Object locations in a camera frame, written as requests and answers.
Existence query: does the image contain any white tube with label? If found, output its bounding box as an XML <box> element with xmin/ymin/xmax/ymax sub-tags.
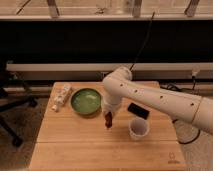
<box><xmin>52</xmin><ymin>84</ymin><xmax>72</xmax><ymax>112</ymax></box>

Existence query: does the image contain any white ceramic cup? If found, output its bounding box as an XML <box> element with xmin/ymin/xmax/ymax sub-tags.
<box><xmin>128</xmin><ymin>117</ymin><xmax>149</xmax><ymax>141</ymax></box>

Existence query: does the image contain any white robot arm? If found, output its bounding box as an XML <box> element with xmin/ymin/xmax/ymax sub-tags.
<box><xmin>102</xmin><ymin>67</ymin><xmax>213</xmax><ymax>135</ymax></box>

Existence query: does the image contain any black office chair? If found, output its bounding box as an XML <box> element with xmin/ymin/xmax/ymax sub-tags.
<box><xmin>0</xmin><ymin>61</ymin><xmax>37</xmax><ymax>147</ymax></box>

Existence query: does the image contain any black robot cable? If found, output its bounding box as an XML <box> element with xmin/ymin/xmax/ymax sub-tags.
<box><xmin>177</xmin><ymin>129</ymin><xmax>201</xmax><ymax>145</ymax></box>

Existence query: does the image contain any black hanging cable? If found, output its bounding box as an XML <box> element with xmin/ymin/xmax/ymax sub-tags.
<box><xmin>129</xmin><ymin>11</ymin><xmax>156</xmax><ymax>72</ymax></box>

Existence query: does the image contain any green ceramic bowl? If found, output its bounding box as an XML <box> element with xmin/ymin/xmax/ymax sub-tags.
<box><xmin>70</xmin><ymin>88</ymin><xmax>101</xmax><ymax>116</ymax></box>

